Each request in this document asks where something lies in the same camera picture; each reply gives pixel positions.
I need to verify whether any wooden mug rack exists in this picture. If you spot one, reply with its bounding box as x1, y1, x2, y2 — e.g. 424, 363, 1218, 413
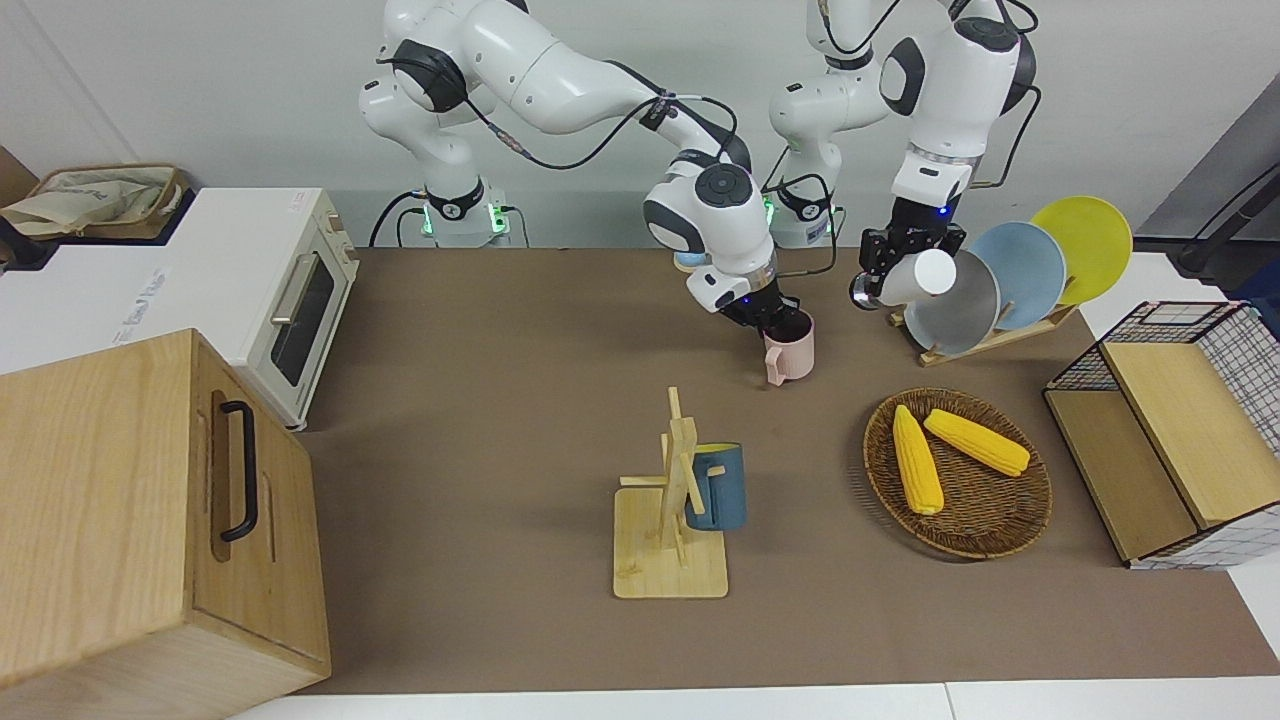
612, 387, 729, 601

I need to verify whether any yellow corn cob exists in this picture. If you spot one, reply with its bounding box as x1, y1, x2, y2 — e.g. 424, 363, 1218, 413
892, 405, 945, 516
923, 409, 1031, 477

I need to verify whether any wooden cabinet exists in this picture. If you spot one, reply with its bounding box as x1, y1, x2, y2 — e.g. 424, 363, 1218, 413
0, 330, 333, 720

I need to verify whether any dark blue mug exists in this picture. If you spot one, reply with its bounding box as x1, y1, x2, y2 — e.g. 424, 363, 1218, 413
683, 443, 748, 532

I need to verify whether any white toaster oven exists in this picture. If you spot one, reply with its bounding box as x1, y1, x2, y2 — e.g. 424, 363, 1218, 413
35, 187, 361, 431

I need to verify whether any yellow plate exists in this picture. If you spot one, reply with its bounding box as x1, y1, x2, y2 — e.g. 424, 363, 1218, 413
1030, 196, 1134, 306

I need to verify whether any beige cloth bag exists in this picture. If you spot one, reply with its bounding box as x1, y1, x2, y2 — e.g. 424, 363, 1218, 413
0, 170, 176, 236

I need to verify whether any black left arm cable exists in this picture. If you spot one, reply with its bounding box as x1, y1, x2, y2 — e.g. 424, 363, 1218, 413
965, 0, 1043, 191

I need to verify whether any brown wicker basket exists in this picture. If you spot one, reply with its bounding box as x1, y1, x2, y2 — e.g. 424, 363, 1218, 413
863, 388, 1054, 561

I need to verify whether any pink mug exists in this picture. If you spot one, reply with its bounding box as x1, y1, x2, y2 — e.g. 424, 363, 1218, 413
763, 313, 816, 389

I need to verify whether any black base power cable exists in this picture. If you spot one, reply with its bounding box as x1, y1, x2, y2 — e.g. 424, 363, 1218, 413
368, 188, 433, 248

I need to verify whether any wire and wood shelf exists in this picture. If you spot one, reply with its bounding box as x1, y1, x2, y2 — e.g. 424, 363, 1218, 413
1043, 300, 1280, 571

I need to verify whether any brown table mat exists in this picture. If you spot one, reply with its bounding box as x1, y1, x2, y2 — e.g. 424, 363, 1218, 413
295, 248, 1280, 696

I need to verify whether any grey plate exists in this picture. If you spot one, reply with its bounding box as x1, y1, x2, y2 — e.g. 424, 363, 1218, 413
902, 247, 1001, 357

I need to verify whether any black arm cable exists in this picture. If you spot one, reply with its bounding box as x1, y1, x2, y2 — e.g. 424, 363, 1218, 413
462, 90, 839, 277
965, 0, 1043, 191

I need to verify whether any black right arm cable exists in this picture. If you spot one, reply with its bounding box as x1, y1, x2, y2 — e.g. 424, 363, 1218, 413
462, 90, 839, 277

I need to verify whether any black cabinet handle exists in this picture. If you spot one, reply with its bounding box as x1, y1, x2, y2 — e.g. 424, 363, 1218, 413
218, 400, 259, 543

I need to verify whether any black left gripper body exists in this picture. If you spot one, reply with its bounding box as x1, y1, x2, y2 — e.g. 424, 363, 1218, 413
860, 195, 967, 271

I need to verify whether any light blue plate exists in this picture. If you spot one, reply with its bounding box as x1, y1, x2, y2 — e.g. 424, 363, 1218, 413
965, 222, 1067, 331

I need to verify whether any black camera stand pole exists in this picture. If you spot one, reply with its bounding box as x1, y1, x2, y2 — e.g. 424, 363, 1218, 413
1178, 160, 1280, 276

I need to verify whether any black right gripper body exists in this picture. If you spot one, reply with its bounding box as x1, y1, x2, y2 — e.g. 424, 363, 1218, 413
720, 282, 806, 331

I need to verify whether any wooden plate rack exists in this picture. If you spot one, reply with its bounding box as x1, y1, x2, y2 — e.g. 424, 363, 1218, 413
890, 300, 1079, 368

